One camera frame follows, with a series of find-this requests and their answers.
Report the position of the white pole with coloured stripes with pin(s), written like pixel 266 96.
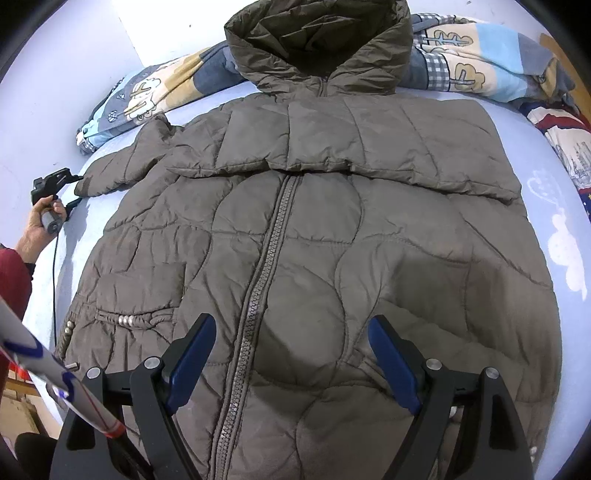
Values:
pixel 46 364

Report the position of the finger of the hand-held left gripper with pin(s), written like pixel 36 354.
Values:
pixel 74 205
pixel 75 178

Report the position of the printed fleece blanket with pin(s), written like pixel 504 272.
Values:
pixel 152 92

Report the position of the brown quilted hooded jacket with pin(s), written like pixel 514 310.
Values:
pixel 300 207

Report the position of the cardboard boxes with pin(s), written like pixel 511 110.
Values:
pixel 18 410

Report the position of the person's left hand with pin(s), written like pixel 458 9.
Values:
pixel 36 230

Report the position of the star and building print pillow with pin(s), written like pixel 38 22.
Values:
pixel 569 138

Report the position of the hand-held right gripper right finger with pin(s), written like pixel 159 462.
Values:
pixel 392 364

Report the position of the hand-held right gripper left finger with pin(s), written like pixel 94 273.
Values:
pixel 193 357

